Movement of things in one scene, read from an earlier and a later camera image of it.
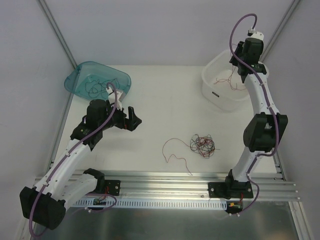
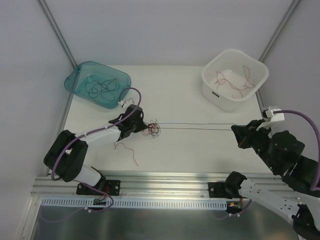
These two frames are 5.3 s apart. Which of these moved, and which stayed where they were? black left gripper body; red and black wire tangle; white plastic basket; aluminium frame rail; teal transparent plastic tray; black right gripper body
Moved: black left gripper body; black right gripper body; red and black wire tangle
Stayed: aluminium frame rail; white plastic basket; teal transparent plastic tray
